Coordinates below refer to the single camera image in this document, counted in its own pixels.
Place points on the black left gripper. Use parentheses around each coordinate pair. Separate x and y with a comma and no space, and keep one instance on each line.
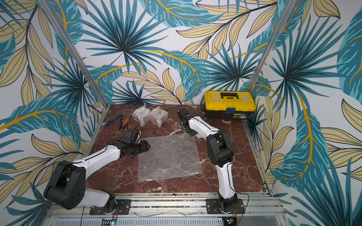
(144,144)

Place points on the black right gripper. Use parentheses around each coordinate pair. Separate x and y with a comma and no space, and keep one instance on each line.
(183,117)

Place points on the clear bubble wrap sheet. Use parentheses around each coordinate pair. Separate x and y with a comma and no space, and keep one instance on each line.
(158,116)
(142,114)
(173,156)

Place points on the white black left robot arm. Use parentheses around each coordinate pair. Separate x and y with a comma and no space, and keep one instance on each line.
(66,186)

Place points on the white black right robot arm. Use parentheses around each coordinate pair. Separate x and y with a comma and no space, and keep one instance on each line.
(220,153)

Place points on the yellow black plastic toolbox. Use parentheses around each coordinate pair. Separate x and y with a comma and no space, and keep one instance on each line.
(228,105)

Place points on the orange handled screwdriver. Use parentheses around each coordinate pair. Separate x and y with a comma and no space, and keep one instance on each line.
(126,122)

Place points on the blue handled pliers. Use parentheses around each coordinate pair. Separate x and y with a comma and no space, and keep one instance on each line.
(118,119)

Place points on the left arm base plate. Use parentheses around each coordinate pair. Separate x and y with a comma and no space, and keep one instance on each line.
(117,207)

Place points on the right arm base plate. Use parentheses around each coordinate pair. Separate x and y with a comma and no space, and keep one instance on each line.
(218,206)

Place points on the right aluminium corner post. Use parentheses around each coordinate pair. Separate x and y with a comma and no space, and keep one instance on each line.
(282,20)

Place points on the aluminium corner post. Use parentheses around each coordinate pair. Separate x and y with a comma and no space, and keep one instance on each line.
(59,27)
(282,20)

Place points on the aluminium front frame rail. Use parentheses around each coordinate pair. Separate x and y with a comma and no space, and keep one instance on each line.
(177,209)

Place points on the left aluminium corner post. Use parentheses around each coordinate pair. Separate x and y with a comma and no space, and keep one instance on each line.
(59,27)

